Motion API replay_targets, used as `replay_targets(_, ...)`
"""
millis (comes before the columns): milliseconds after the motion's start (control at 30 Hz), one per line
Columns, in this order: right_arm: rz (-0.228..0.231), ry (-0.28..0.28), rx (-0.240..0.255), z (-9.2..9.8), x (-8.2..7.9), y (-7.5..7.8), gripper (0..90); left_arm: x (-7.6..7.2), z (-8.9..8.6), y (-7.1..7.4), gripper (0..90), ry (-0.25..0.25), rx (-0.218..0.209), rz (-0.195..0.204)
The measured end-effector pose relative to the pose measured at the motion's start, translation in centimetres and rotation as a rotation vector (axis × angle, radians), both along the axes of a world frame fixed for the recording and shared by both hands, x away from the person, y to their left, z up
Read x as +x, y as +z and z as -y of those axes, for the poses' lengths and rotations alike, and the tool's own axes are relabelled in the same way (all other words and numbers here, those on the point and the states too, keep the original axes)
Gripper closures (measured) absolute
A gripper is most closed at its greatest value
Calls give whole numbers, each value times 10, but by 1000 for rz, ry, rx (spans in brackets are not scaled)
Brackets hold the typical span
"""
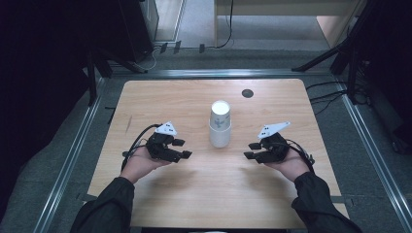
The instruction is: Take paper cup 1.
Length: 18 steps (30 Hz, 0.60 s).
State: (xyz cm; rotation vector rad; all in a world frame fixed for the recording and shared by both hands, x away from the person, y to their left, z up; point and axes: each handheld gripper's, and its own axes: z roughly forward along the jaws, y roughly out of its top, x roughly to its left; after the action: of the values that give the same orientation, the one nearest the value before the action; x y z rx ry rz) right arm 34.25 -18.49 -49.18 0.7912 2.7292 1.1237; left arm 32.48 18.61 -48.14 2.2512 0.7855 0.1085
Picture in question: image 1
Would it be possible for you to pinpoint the black floor cable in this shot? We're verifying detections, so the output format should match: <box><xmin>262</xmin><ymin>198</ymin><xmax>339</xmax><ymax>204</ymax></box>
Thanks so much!
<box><xmin>305</xmin><ymin>81</ymin><xmax>348</xmax><ymax>91</ymax></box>
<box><xmin>314</xmin><ymin>95</ymin><xmax>341</xmax><ymax>116</ymax></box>
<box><xmin>309</xmin><ymin>90</ymin><xmax>348</xmax><ymax>103</ymax></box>

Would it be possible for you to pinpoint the metal floor rail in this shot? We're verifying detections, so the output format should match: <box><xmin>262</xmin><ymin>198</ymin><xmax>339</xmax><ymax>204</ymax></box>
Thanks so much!
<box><xmin>334</xmin><ymin>81</ymin><xmax>412</xmax><ymax>233</ymax></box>
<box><xmin>110</xmin><ymin>68</ymin><xmax>338</xmax><ymax>81</ymax></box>
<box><xmin>33</xmin><ymin>77</ymin><xmax>108</xmax><ymax>233</ymax></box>

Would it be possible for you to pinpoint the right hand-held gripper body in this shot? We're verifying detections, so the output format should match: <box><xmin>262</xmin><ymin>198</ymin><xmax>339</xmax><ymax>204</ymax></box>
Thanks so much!
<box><xmin>255</xmin><ymin>120</ymin><xmax>292</xmax><ymax>164</ymax></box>

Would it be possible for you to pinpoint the dark cabinet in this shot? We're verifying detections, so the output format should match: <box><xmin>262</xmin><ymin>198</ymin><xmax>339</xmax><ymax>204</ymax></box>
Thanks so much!
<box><xmin>118</xmin><ymin>0</ymin><xmax>160</xmax><ymax>63</ymax></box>

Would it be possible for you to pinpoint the black curtain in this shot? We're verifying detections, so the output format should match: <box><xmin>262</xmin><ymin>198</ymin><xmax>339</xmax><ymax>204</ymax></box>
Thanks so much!
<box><xmin>0</xmin><ymin>0</ymin><xmax>122</xmax><ymax>224</ymax></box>
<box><xmin>359</xmin><ymin>0</ymin><xmax>412</xmax><ymax>130</ymax></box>

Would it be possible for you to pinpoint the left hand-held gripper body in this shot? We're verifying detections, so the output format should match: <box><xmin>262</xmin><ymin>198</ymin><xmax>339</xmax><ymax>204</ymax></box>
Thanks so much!
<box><xmin>145</xmin><ymin>120</ymin><xmax>183</xmax><ymax>163</ymax></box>

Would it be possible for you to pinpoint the light wooden furniture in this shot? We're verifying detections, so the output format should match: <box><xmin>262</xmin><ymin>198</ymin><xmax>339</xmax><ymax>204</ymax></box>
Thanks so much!
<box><xmin>213</xmin><ymin>0</ymin><xmax>367</xmax><ymax>49</ymax></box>

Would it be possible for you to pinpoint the hand-held gripper black cable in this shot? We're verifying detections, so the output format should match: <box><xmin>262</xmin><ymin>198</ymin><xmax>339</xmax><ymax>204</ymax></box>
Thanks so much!
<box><xmin>286</xmin><ymin>139</ymin><xmax>316</xmax><ymax>173</ymax></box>
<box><xmin>120</xmin><ymin>123</ymin><xmax>162</xmax><ymax>172</ymax></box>

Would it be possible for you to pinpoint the black metal stand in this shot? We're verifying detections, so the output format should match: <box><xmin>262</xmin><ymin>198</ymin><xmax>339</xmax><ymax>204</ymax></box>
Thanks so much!
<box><xmin>85</xmin><ymin>48</ymin><xmax>149</xmax><ymax>107</ymax></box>

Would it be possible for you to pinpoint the right hand-held gripper black cable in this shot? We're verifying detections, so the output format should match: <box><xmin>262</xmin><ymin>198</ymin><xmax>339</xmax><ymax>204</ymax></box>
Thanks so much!
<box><xmin>286</xmin><ymin>139</ymin><xmax>316</xmax><ymax>173</ymax></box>

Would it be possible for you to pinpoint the light wooden panel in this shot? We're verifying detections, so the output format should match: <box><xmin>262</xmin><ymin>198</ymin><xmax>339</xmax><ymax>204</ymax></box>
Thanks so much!
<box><xmin>154</xmin><ymin>0</ymin><xmax>187</xmax><ymax>43</ymax></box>

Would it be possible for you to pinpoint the person's left hand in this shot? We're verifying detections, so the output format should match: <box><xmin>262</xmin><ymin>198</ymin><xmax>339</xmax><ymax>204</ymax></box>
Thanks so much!
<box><xmin>120</xmin><ymin>147</ymin><xmax>171</xmax><ymax>184</ymax></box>

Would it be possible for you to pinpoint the white floor cable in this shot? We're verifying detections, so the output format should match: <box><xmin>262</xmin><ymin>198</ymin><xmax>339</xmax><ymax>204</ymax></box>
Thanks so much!
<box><xmin>137</xmin><ymin>47</ymin><xmax>162</xmax><ymax>72</ymax></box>

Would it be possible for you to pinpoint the stack of white paper cups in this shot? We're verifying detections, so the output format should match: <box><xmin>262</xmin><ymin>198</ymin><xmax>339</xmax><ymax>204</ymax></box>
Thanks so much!
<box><xmin>208</xmin><ymin>100</ymin><xmax>232</xmax><ymax>149</ymax></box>

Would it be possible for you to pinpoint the black hanging cable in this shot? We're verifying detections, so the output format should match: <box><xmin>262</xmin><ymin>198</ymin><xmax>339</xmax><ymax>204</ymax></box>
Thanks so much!
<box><xmin>215</xmin><ymin>0</ymin><xmax>235</xmax><ymax>50</ymax></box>

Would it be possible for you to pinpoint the person's right hand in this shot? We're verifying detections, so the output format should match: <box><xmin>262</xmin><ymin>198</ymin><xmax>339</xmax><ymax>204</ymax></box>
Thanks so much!
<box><xmin>263</xmin><ymin>147</ymin><xmax>311</xmax><ymax>183</ymax></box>

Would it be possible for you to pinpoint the left hand-held gripper black cable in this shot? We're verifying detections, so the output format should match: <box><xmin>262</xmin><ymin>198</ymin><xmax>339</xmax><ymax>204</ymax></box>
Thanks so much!
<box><xmin>120</xmin><ymin>123</ymin><xmax>162</xmax><ymax>172</ymax></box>

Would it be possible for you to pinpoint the black tripod stand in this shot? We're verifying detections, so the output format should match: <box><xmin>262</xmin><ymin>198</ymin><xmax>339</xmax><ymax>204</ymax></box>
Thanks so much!
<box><xmin>291</xmin><ymin>0</ymin><xmax>377</xmax><ymax>105</ymax></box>

